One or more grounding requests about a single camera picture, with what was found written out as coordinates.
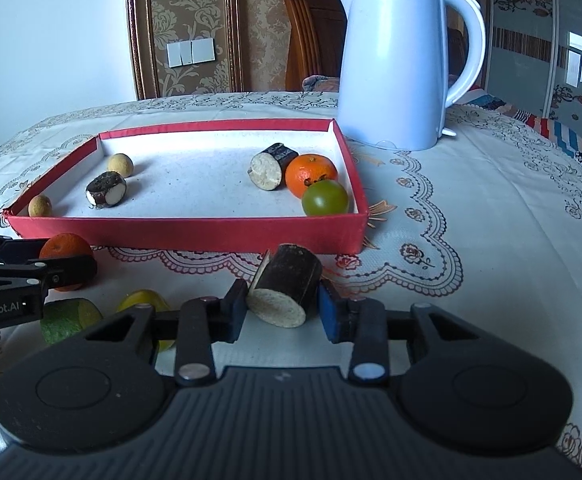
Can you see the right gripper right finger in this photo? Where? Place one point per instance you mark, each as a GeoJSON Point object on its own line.
{"type": "Point", "coordinates": [364, 324]}

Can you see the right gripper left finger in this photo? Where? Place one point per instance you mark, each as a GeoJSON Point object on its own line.
{"type": "Point", "coordinates": [203, 321]}

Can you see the orange mandarin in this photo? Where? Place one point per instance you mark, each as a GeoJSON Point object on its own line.
{"type": "Point", "coordinates": [68, 245]}
{"type": "Point", "coordinates": [307, 169]}

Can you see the green cucumber piece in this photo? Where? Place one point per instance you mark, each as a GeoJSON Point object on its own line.
{"type": "Point", "coordinates": [67, 317]}

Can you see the green cherry tomato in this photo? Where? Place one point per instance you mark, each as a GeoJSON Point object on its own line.
{"type": "Point", "coordinates": [325, 198]}

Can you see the red shallow cardboard tray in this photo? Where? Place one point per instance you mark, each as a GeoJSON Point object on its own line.
{"type": "Point", "coordinates": [190, 190]}

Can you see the white electric kettle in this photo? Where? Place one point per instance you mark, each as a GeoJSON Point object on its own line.
{"type": "Point", "coordinates": [394, 88]}

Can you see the pink patterned pillow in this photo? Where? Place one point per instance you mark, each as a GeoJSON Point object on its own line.
{"type": "Point", "coordinates": [321, 83]}

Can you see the colourful striped bedding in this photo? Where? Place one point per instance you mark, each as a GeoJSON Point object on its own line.
{"type": "Point", "coordinates": [569, 142]}

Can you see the sliding door wardrobe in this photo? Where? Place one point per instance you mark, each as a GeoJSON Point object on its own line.
{"type": "Point", "coordinates": [535, 57]}

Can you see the white wall switch panel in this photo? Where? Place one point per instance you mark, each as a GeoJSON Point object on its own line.
{"type": "Point", "coordinates": [190, 52]}

